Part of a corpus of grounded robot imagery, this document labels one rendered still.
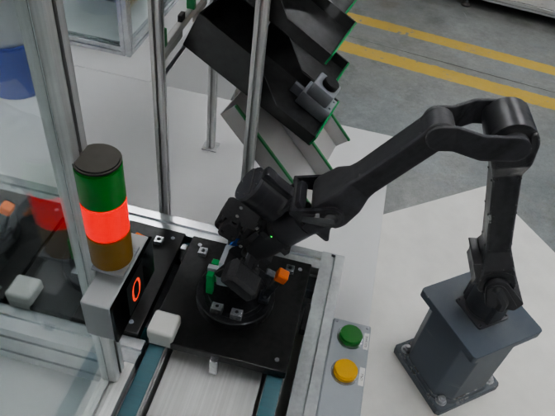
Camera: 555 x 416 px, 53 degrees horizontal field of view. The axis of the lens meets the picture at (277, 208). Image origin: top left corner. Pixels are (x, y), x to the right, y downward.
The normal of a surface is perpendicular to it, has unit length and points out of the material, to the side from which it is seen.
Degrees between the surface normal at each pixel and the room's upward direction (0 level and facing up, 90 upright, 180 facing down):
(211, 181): 0
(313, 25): 25
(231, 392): 0
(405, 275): 0
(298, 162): 45
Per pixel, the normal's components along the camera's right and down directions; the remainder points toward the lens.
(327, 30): 0.48, -0.49
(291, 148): 0.73, -0.25
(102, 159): 0.11, -0.70
